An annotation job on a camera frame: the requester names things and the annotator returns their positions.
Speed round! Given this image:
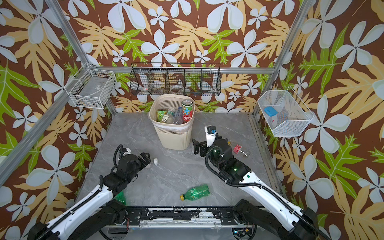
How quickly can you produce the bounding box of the clear bottle red label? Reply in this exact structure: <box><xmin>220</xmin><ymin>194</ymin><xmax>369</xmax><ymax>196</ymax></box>
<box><xmin>228</xmin><ymin>141</ymin><xmax>250</xmax><ymax>157</ymax></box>

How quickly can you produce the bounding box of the dark green soda bottle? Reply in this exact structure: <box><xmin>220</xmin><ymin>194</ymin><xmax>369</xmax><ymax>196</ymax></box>
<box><xmin>115</xmin><ymin>192</ymin><xmax>127</xmax><ymax>205</ymax></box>

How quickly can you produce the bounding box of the green soda bottle yellow cap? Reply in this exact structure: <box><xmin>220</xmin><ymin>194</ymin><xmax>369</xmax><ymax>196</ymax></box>
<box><xmin>180</xmin><ymin>184</ymin><xmax>211</xmax><ymax>201</ymax></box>

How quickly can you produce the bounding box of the green yellow juice bottle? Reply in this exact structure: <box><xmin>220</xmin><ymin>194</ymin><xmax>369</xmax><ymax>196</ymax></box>
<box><xmin>157</xmin><ymin>109</ymin><xmax>167</xmax><ymax>123</ymax></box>

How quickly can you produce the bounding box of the clear blue cap water bottle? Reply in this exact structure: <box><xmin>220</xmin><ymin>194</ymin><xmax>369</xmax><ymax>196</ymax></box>
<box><xmin>173</xmin><ymin>107</ymin><xmax>183</xmax><ymax>125</ymax></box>

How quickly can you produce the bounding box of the white green label bottle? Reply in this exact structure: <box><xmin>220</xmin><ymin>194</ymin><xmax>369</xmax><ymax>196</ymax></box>
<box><xmin>162</xmin><ymin>107</ymin><xmax>175</xmax><ymax>124</ymax></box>

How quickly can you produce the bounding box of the red label drink bottle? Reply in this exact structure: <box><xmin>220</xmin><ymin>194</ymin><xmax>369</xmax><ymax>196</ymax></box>
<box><xmin>182</xmin><ymin>100</ymin><xmax>194</xmax><ymax>123</ymax></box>

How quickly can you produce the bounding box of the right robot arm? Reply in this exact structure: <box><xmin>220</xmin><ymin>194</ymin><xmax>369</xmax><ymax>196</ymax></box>
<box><xmin>192</xmin><ymin>139</ymin><xmax>329</xmax><ymax>240</ymax></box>

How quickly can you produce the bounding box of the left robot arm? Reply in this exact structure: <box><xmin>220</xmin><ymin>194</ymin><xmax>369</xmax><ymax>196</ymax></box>
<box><xmin>27</xmin><ymin>149</ymin><xmax>151</xmax><ymax>240</ymax></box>

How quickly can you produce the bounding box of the beige plastic waste bin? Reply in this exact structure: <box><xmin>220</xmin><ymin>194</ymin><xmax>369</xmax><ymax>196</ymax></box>
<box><xmin>148</xmin><ymin>94</ymin><xmax>195</xmax><ymax>151</ymax></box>

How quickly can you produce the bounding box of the blue object in basket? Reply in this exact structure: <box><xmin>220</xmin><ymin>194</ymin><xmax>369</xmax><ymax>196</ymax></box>
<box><xmin>264</xmin><ymin>106</ymin><xmax>278</xmax><ymax>117</ymax></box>

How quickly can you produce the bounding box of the white mesh basket right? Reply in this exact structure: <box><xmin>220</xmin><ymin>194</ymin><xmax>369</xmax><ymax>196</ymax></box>
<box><xmin>258</xmin><ymin>88</ymin><xmax>315</xmax><ymax>138</ymax></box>

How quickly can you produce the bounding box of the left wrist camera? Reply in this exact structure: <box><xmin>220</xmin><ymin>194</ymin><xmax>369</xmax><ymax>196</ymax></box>
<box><xmin>120</xmin><ymin>148</ymin><xmax>131</xmax><ymax>156</ymax></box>

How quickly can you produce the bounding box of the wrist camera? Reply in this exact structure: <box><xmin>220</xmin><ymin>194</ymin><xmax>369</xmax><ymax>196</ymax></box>
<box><xmin>120</xmin><ymin>148</ymin><xmax>131</xmax><ymax>156</ymax></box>
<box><xmin>205</xmin><ymin>125</ymin><xmax>217</xmax><ymax>148</ymax></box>

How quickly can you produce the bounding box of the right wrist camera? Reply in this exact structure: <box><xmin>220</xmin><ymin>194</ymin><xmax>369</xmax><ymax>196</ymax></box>
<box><xmin>205</xmin><ymin>125</ymin><xmax>217</xmax><ymax>148</ymax></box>

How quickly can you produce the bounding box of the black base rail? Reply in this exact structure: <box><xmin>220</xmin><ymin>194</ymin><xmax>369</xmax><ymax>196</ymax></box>
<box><xmin>126</xmin><ymin>206</ymin><xmax>251</xmax><ymax>228</ymax></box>

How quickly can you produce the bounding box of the black wire wall basket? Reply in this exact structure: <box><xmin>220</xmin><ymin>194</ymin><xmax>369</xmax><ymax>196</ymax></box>
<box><xmin>128</xmin><ymin>63</ymin><xmax>222</xmax><ymax>96</ymax></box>

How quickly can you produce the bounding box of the white wire basket left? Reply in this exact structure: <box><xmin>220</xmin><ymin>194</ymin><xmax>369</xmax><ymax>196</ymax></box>
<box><xmin>65</xmin><ymin>64</ymin><xmax>117</xmax><ymax>109</ymax></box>

